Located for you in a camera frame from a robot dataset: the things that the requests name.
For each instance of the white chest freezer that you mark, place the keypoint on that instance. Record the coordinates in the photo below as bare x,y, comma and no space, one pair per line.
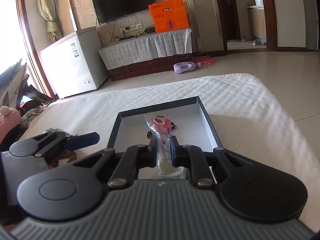
73,64

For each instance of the small round wrapped candy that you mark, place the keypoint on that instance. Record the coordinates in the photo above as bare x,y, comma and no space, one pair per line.
173,126

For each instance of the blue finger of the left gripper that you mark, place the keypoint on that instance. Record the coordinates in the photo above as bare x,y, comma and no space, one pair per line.
82,141

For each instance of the floral dark blanket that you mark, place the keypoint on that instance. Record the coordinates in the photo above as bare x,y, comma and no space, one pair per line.
29,117

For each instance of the clear candy packet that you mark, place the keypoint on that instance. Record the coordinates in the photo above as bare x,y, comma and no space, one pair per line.
162,139

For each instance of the purple detergent bottle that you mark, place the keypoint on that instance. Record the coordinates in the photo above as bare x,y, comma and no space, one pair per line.
188,66

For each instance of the TV cabinet with lace cloth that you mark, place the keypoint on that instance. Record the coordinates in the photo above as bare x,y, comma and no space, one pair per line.
147,54

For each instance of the pink plush hat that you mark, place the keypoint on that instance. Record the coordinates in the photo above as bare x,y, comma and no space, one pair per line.
10,118

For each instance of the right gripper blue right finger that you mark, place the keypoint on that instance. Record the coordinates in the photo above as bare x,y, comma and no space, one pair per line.
179,155

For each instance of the beige tied curtain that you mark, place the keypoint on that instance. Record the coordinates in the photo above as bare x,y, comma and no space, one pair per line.
47,11

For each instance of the red floor mat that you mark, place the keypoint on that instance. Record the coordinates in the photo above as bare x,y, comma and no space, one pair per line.
203,59

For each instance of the orange gift box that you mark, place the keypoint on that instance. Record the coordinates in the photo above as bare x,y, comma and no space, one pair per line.
169,15

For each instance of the brown pastry packet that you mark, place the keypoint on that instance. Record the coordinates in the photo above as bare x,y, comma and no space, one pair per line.
62,158

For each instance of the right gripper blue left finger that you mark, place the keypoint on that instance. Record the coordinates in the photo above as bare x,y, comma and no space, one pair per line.
148,153

